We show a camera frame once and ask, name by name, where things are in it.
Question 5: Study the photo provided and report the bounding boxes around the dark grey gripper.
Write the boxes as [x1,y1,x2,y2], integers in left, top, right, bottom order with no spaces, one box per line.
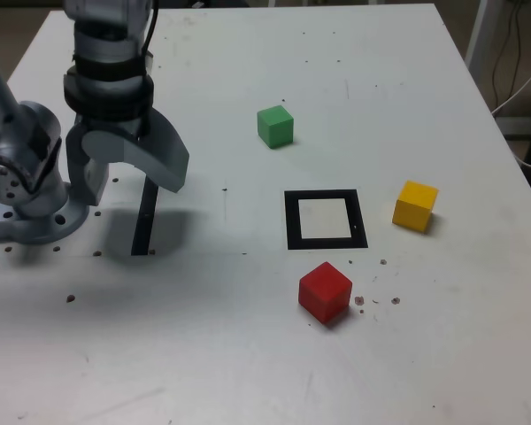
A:
[65,109,190,206]

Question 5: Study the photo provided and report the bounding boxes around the white metal post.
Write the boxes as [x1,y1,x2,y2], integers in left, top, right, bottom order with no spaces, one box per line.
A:
[464,0,493,83]

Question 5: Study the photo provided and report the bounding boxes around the red cube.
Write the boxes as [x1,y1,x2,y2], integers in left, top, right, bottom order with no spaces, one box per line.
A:
[297,261,353,325]

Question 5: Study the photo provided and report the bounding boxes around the green cube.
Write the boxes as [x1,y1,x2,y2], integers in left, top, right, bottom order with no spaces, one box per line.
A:
[256,104,295,150]

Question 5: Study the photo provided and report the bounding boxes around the thin black cable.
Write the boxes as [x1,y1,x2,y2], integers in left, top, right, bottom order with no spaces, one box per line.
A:
[489,0,523,105]

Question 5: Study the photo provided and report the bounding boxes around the yellow cube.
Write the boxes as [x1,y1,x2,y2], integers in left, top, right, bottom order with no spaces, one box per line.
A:
[391,180,440,233]

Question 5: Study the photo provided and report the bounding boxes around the black tape strip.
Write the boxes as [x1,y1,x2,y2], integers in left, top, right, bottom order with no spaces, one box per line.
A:
[130,175,161,257]

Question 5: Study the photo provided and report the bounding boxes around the black tape square outline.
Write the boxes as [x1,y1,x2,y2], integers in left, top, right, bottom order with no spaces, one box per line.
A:
[283,189,369,251]

